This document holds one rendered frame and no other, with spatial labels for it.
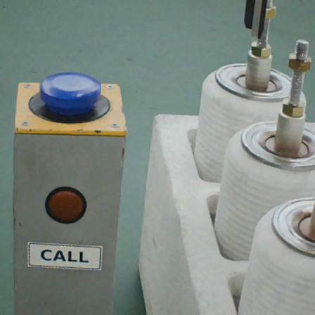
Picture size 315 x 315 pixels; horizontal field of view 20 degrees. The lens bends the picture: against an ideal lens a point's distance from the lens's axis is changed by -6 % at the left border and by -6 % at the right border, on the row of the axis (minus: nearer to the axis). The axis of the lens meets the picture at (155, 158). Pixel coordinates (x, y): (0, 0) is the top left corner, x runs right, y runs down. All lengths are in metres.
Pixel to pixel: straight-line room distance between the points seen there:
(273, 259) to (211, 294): 0.08
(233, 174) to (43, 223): 0.17
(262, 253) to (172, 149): 0.26
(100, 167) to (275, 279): 0.13
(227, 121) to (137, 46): 0.78
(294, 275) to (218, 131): 0.24
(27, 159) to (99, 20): 1.11
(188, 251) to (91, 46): 0.87
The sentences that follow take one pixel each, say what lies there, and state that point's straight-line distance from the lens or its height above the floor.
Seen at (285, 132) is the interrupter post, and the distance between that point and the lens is 0.69.
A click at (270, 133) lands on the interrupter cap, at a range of 0.72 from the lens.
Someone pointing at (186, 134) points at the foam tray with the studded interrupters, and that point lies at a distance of 0.86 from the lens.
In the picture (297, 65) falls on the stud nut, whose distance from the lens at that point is 0.67.
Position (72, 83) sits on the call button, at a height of 0.33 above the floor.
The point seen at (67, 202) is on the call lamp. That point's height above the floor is 0.27.
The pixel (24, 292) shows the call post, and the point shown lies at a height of 0.19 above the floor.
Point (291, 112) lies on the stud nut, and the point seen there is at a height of 0.28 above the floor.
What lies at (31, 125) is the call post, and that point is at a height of 0.31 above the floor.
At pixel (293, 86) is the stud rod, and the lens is 0.68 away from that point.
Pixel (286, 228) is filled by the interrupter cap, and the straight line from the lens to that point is 0.60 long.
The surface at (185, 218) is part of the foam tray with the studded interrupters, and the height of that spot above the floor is 0.18.
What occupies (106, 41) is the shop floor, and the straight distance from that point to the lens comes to 1.56.
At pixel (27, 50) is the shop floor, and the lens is 1.51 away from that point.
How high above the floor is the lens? 0.57
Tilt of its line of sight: 28 degrees down
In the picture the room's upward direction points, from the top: 6 degrees clockwise
